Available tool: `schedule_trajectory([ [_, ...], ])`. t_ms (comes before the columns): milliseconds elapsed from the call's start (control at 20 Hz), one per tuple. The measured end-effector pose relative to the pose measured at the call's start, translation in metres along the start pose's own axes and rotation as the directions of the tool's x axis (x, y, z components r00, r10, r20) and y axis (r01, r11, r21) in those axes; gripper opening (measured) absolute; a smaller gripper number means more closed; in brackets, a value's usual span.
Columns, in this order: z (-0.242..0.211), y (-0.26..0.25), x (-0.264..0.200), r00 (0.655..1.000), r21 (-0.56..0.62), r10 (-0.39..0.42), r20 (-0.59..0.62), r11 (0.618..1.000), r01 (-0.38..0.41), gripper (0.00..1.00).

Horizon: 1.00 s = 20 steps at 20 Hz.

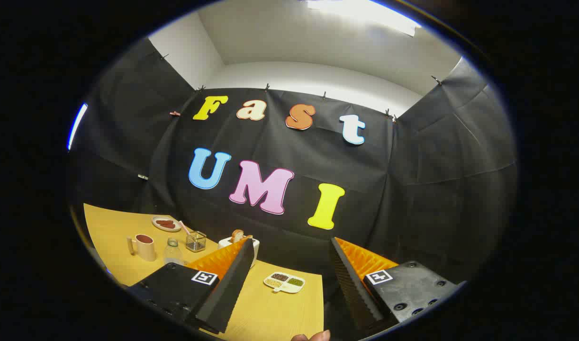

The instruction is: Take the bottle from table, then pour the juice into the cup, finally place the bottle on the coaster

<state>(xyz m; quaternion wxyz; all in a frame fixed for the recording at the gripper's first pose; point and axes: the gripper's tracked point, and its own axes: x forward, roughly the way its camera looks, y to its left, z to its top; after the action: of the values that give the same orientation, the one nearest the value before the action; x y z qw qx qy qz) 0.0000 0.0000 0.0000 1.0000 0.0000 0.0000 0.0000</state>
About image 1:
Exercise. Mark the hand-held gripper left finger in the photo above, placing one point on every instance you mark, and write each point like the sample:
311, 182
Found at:
228, 289

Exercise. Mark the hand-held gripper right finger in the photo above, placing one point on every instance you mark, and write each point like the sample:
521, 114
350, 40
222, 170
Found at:
351, 289

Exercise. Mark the clear plastic juice bottle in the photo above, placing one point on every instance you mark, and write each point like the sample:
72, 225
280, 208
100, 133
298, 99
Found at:
173, 255

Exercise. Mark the white toaster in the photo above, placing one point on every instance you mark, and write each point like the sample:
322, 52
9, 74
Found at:
223, 243

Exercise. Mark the white divided dish with beans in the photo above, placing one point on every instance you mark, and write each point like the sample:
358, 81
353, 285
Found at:
284, 282

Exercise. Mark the pink straw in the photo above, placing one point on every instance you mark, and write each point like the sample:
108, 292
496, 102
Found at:
184, 228

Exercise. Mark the red sausage slices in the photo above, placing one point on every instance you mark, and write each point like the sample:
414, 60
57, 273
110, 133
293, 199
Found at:
165, 223

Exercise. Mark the small white plate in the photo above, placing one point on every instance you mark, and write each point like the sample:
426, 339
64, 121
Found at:
157, 226

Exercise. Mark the black backdrop cloth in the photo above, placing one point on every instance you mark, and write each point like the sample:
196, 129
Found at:
412, 189

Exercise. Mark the wooden table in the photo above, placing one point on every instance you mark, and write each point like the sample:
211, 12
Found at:
114, 227

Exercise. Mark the ceiling light panel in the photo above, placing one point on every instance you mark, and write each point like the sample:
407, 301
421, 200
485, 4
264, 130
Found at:
360, 12

